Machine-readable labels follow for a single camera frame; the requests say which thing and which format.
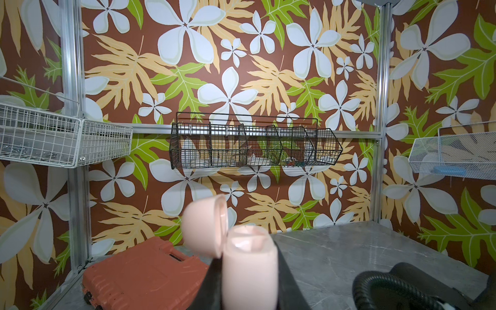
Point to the white wire basket left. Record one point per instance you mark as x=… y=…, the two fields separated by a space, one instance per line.
x=60 y=132

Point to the pink earbud charging case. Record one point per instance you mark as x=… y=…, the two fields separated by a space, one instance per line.
x=249 y=271

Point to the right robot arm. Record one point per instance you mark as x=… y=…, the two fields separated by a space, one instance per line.
x=408 y=287

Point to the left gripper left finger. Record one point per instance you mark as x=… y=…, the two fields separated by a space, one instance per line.
x=210 y=293

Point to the blue object in basket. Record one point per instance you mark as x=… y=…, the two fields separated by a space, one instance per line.
x=449 y=170

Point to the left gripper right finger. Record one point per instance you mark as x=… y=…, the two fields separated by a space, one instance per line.
x=290 y=296

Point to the red plastic tool case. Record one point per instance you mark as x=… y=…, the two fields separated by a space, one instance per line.
x=150 y=275

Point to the black wire basket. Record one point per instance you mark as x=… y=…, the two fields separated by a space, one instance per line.
x=224 y=140

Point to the white mesh basket right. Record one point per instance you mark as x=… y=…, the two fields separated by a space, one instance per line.
x=470 y=146

